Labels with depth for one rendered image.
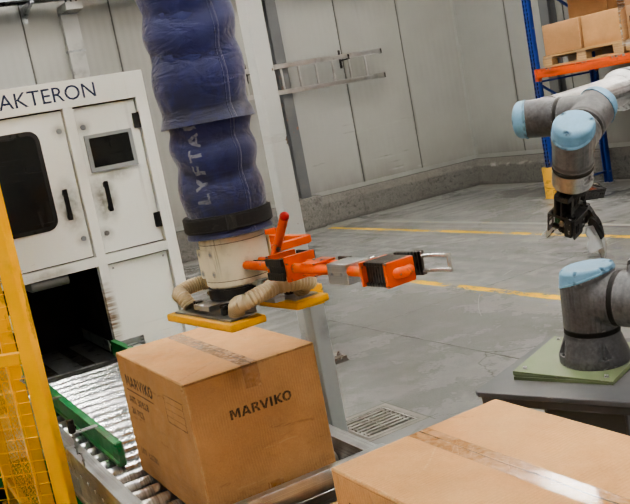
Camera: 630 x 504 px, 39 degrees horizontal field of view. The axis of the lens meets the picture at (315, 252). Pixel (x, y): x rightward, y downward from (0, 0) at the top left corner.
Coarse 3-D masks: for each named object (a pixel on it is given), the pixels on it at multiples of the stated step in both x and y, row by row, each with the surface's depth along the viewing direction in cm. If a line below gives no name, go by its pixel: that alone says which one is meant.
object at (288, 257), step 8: (272, 256) 204; (280, 256) 206; (288, 256) 198; (296, 256) 199; (304, 256) 200; (312, 256) 202; (272, 264) 200; (280, 264) 198; (288, 264) 198; (272, 272) 203; (280, 272) 200; (288, 272) 198; (272, 280) 202; (280, 280) 199; (288, 280) 198
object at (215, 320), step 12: (180, 312) 227; (192, 312) 224; (204, 312) 222; (216, 312) 219; (252, 312) 211; (192, 324) 220; (204, 324) 214; (216, 324) 209; (228, 324) 205; (240, 324) 205; (252, 324) 207
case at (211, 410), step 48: (192, 336) 283; (240, 336) 270; (288, 336) 259; (144, 384) 260; (192, 384) 230; (240, 384) 237; (288, 384) 244; (144, 432) 273; (192, 432) 231; (240, 432) 237; (288, 432) 245; (192, 480) 241; (240, 480) 238; (288, 480) 245
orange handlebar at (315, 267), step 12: (288, 240) 237; (300, 240) 239; (252, 264) 212; (264, 264) 207; (300, 264) 196; (312, 264) 191; (324, 264) 194; (408, 264) 171; (312, 276) 192; (396, 276) 170
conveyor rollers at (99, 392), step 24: (72, 384) 418; (96, 384) 406; (120, 384) 402; (96, 408) 370; (120, 408) 365; (120, 432) 330; (96, 456) 308; (336, 456) 270; (120, 480) 283; (144, 480) 278
